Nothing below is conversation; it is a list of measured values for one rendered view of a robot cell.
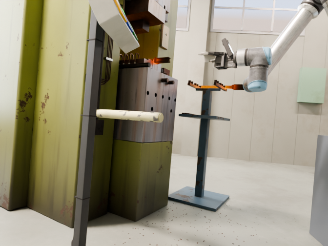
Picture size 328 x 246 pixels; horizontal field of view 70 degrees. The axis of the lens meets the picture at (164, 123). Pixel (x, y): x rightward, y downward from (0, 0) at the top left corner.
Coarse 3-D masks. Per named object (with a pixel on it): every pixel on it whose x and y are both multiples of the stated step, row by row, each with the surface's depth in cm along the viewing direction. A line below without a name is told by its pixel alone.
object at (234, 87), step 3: (234, 84) 191; (237, 84) 190; (240, 84) 189; (204, 87) 203; (207, 87) 202; (210, 87) 200; (213, 87) 199; (216, 87) 198; (225, 87) 194; (228, 87) 193; (231, 87) 192; (234, 87) 192; (237, 87) 191; (240, 87) 190
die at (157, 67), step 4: (128, 60) 148; (132, 60) 147; (136, 60) 145; (140, 60) 144; (144, 60) 143; (148, 60) 146; (152, 60) 151; (152, 64) 150; (156, 64) 154; (160, 64) 158; (152, 68) 150; (156, 68) 154; (160, 68) 158
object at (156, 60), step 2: (154, 58) 151; (156, 58) 151; (158, 58) 150; (160, 58) 149; (162, 58) 149; (164, 58) 148; (166, 58) 148; (168, 58) 147; (170, 58) 149; (154, 60) 150; (156, 60) 151; (158, 60) 151; (160, 60) 150; (162, 60) 149; (164, 60) 148; (166, 60) 148; (168, 60) 147; (154, 62) 151; (156, 62) 151; (158, 62) 151; (160, 62) 151; (162, 62) 150; (164, 62) 150; (166, 62) 149; (168, 62) 149
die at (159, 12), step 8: (136, 0) 147; (144, 0) 144; (152, 0) 145; (128, 8) 150; (136, 8) 147; (144, 8) 143; (152, 8) 146; (160, 8) 153; (128, 16) 152; (136, 16) 151; (144, 16) 150; (152, 16) 149; (160, 16) 154; (152, 24) 162; (160, 24) 161
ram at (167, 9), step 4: (128, 0) 150; (156, 0) 149; (160, 0) 152; (164, 0) 157; (168, 0) 161; (160, 4) 153; (164, 4) 157; (168, 4) 161; (164, 8) 158; (168, 8) 162; (168, 12) 162
